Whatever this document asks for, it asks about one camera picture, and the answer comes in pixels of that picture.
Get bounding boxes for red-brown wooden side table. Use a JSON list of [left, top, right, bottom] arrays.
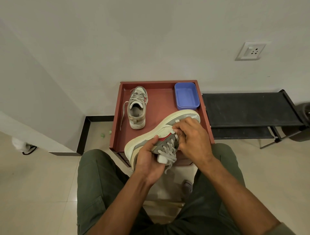
[[109, 80, 215, 170]]

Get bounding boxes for person's right forearm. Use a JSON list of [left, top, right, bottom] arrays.
[[197, 155, 282, 235]]

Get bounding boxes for black metal shoe rack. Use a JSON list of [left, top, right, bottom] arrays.
[[202, 90, 308, 149]]

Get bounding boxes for person's left hand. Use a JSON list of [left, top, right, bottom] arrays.
[[134, 136, 167, 187]]

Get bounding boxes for person's left forearm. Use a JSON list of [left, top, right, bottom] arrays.
[[86, 173, 156, 235]]

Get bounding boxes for grey white sneaker red mark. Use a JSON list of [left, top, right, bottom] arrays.
[[120, 86, 149, 131], [124, 109, 201, 174]]

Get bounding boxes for person's green trousers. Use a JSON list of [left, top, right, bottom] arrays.
[[77, 143, 246, 235]]

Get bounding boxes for person's grey footwear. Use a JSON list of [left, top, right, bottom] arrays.
[[182, 180, 193, 195]]

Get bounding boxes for white cloth bundle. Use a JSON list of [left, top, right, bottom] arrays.
[[12, 137, 32, 152]]

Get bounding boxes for black cable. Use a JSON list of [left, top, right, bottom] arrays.
[[22, 145, 38, 155]]

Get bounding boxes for person's right hand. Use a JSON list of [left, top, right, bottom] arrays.
[[172, 117, 215, 167]]

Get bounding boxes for white wall socket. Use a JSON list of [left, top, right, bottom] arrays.
[[235, 42, 267, 61]]

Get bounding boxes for blue plastic box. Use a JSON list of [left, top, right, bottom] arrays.
[[174, 82, 200, 111]]

